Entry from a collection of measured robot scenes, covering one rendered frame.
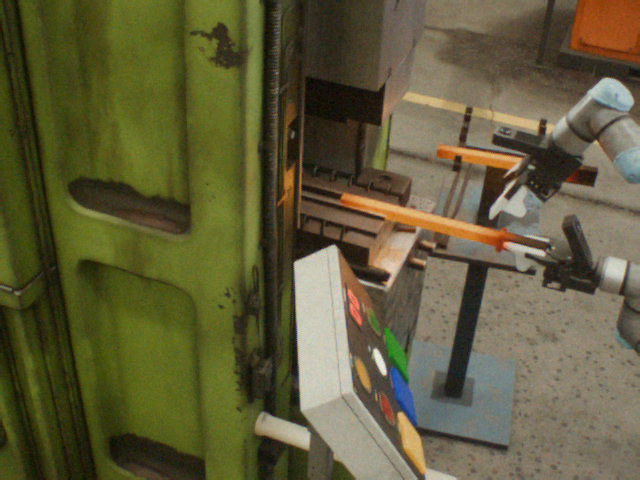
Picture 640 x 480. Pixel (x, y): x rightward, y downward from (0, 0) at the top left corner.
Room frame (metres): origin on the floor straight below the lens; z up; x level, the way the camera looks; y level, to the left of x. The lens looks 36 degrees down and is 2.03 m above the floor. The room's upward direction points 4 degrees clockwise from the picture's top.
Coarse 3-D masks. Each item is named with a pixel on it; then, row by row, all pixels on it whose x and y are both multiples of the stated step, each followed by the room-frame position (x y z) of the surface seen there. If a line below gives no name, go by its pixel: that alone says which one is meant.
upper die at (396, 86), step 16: (400, 64) 1.52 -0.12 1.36; (320, 80) 1.47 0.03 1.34; (400, 80) 1.53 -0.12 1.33; (320, 96) 1.47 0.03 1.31; (336, 96) 1.46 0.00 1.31; (352, 96) 1.45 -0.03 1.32; (368, 96) 1.44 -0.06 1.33; (384, 96) 1.43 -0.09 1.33; (400, 96) 1.54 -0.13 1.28; (320, 112) 1.47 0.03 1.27; (336, 112) 1.46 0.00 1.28; (352, 112) 1.45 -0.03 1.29; (368, 112) 1.44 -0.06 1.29; (384, 112) 1.44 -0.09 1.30
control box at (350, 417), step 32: (320, 256) 1.12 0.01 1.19; (320, 288) 1.04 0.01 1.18; (352, 288) 1.08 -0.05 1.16; (320, 320) 0.96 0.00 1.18; (352, 320) 0.98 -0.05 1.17; (320, 352) 0.89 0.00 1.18; (352, 352) 0.89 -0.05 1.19; (384, 352) 1.03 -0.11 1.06; (320, 384) 0.83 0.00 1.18; (352, 384) 0.82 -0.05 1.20; (384, 384) 0.94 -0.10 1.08; (320, 416) 0.80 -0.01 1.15; (352, 416) 0.80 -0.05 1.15; (384, 416) 0.85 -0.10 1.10; (352, 448) 0.80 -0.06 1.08; (384, 448) 0.81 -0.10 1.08
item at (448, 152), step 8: (440, 152) 1.87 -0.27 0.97; (448, 152) 1.87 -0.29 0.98; (456, 152) 1.87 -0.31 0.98; (464, 152) 1.87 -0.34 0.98; (472, 152) 1.87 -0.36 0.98; (480, 152) 1.87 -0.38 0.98; (488, 152) 1.88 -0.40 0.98; (464, 160) 1.86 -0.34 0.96; (472, 160) 1.86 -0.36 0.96; (480, 160) 1.85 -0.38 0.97; (488, 160) 1.85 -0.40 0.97; (496, 160) 1.84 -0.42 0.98; (504, 160) 1.84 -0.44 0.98; (512, 160) 1.84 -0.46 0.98; (584, 168) 1.81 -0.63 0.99; (592, 168) 1.81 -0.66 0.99; (576, 176) 1.81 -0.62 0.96; (584, 176) 1.81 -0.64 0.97; (592, 176) 1.80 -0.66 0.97; (584, 184) 1.80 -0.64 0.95; (592, 184) 1.80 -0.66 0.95
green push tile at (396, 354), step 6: (390, 336) 1.09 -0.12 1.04; (390, 342) 1.08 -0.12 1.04; (396, 342) 1.11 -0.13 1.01; (390, 348) 1.06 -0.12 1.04; (396, 348) 1.09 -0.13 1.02; (390, 354) 1.05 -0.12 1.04; (396, 354) 1.06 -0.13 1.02; (402, 354) 1.10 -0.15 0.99; (396, 360) 1.05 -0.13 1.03; (402, 360) 1.08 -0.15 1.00; (396, 366) 1.04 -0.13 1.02; (402, 366) 1.06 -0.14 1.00; (402, 372) 1.04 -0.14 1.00; (408, 378) 1.05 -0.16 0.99
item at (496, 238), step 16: (368, 208) 1.55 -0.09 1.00; (384, 208) 1.54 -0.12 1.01; (400, 208) 1.54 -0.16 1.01; (416, 224) 1.51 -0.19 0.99; (432, 224) 1.50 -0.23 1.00; (448, 224) 1.49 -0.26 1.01; (464, 224) 1.50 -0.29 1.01; (480, 240) 1.46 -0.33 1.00; (496, 240) 1.45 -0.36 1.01; (512, 240) 1.44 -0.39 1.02; (528, 240) 1.44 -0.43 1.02
